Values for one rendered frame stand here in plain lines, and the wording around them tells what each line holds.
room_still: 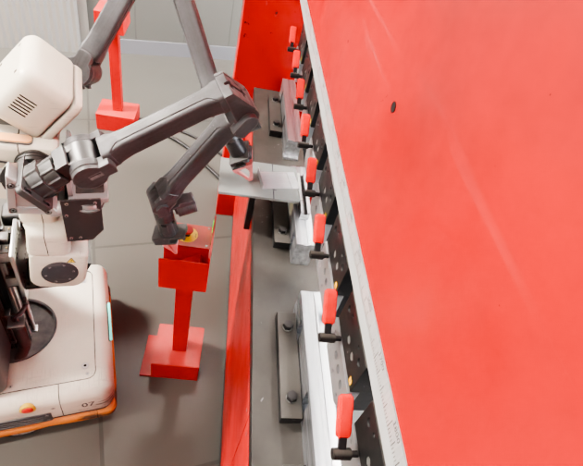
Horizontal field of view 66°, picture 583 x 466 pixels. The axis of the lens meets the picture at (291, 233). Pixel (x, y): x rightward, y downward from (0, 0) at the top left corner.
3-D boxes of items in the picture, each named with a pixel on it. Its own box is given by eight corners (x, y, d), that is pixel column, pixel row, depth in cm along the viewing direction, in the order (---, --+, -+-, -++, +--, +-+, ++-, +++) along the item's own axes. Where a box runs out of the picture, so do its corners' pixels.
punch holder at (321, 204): (309, 205, 119) (326, 154, 108) (340, 209, 121) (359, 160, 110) (314, 247, 109) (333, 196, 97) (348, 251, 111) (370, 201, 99)
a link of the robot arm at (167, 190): (231, 81, 108) (247, 115, 104) (248, 89, 113) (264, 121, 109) (140, 189, 130) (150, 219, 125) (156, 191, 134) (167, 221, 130)
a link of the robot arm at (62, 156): (44, 155, 101) (49, 174, 99) (81, 132, 100) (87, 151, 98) (74, 172, 110) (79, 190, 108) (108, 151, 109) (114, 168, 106)
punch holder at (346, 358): (325, 338, 92) (350, 289, 80) (365, 341, 93) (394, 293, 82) (334, 411, 81) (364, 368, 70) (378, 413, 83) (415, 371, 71)
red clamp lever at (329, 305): (325, 288, 82) (319, 343, 81) (346, 290, 83) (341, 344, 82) (322, 288, 84) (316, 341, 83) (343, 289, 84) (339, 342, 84)
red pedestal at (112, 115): (104, 113, 323) (93, -10, 265) (140, 118, 328) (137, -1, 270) (96, 128, 309) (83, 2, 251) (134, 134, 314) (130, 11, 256)
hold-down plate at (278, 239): (270, 188, 168) (272, 181, 166) (284, 190, 169) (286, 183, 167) (272, 248, 147) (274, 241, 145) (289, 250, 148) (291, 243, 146)
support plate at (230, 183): (220, 159, 155) (220, 156, 154) (295, 169, 160) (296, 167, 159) (217, 193, 142) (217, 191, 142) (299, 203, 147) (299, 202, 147)
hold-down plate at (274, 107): (267, 99, 212) (268, 93, 210) (279, 101, 213) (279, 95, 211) (268, 136, 191) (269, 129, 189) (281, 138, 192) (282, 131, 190)
